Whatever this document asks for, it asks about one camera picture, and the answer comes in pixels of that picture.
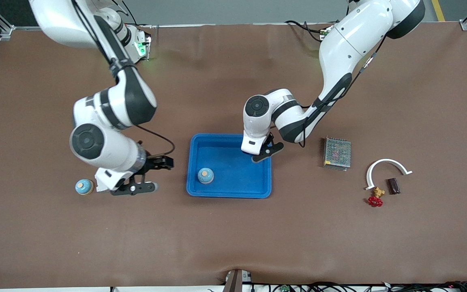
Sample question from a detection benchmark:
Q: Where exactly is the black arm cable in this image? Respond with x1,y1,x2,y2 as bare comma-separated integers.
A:
71,0,176,159
296,34,388,148

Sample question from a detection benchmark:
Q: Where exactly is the grey metal table bracket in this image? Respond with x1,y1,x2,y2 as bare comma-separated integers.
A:
222,269,253,292

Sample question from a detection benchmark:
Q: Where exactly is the white curved plastic bracket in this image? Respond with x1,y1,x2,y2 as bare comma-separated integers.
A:
365,159,413,191

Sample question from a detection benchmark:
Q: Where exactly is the metal mesh power supply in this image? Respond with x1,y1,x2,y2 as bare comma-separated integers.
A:
323,137,352,171

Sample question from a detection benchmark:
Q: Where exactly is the black base cable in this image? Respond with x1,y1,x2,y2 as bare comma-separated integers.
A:
285,20,331,41

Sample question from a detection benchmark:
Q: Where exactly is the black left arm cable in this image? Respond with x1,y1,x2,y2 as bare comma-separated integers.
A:
296,34,388,148

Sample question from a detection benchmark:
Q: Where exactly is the blue plastic tray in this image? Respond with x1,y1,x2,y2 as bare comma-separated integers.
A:
186,134,272,199

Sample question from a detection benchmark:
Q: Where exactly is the blue dome bell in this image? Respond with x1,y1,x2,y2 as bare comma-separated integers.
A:
75,179,94,195
197,167,214,185

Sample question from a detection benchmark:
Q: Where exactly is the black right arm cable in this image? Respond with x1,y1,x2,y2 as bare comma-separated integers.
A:
71,0,176,159

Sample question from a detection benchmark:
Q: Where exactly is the brass valve red handwheel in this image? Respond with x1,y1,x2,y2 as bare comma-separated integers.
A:
367,187,385,208

